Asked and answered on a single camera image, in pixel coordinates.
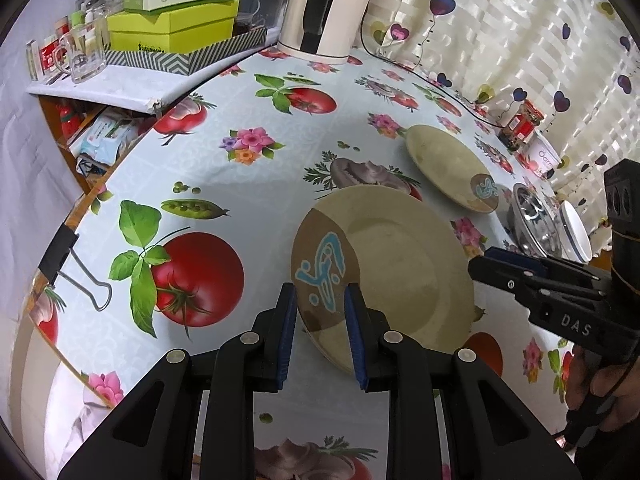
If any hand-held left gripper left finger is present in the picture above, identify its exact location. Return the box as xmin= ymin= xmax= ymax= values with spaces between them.
xmin=57 ymin=282 xmax=301 ymax=480

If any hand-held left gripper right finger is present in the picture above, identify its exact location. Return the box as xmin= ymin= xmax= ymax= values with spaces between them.
xmin=343 ymin=282 xmax=583 ymax=480

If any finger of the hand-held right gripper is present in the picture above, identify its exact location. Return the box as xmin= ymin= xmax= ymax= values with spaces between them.
xmin=484 ymin=246 xmax=613 ymax=286
xmin=468 ymin=256 xmax=608 ymax=312

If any stainless steel bowl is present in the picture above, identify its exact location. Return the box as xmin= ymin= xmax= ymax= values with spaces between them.
xmin=507 ymin=182 xmax=563 ymax=258

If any beige plate with blue motif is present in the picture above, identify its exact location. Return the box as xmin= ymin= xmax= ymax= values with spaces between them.
xmin=405 ymin=125 xmax=501 ymax=215
xmin=291 ymin=185 xmax=476 ymax=376

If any person's right hand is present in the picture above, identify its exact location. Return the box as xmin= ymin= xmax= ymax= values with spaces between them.
xmin=565 ymin=347 xmax=640 ymax=436

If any white bowl with blue rim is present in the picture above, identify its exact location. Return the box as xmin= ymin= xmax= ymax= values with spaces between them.
xmin=555 ymin=201 xmax=593 ymax=263

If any white yogurt tub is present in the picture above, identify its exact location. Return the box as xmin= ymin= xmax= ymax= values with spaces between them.
xmin=522 ymin=130 xmax=563 ymax=178

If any glass jar with red lid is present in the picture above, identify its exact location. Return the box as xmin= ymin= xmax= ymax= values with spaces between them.
xmin=498 ymin=99 xmax=546 ymax=153

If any vegetable print tablecloth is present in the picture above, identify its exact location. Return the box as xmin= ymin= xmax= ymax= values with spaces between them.
xmin=27 ymin=45 xmax=616 ymax=480

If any heart print curtain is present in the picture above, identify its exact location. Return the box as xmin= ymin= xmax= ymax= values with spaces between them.
xmin=360 ymin=0 xmax=640 ymax=261

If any black binder clip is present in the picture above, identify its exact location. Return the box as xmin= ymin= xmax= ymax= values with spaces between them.
xmin=37 ymin=223 xmax=112 ymax=312

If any pale blue packet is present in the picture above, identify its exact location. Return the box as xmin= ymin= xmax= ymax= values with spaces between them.
xmin=67 ymin=110 xmax=141 ymax=161

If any white shelf board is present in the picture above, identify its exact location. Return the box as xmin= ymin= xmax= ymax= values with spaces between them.
xmin=26 ymin=42 xmax=281 ymax=113

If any white electric kettle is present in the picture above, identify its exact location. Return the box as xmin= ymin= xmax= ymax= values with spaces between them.
xmin=276 ymin=0 xmax=373 ymax=65

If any clear glass mug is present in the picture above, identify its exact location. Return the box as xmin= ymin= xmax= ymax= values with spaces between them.
xmin=56 ymin=27 xmax=108 ymax=84

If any red and white small box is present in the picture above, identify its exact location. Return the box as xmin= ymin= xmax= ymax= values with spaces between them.
xmin=40 ymin=32 xmax=68 ymax=81

